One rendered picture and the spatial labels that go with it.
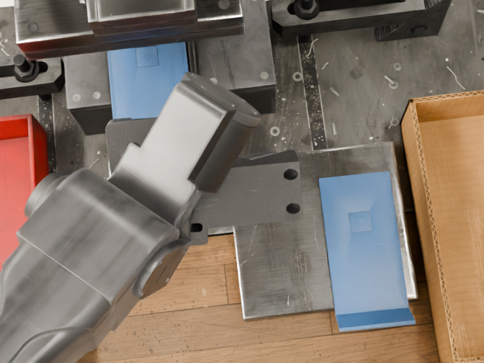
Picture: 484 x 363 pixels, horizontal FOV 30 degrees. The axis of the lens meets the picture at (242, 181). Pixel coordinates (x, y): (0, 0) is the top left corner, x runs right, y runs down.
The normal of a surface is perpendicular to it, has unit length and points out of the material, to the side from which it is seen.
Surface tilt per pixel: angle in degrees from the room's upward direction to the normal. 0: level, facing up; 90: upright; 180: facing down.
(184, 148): 24
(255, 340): 0
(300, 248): 0
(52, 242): 14
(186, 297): 0
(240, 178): 31
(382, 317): 60
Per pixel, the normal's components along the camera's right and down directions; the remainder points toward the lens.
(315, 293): -0.04, -0.25
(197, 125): -0.27, 0.09
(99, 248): 0.10, -0.44
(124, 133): 0.04, 0.27
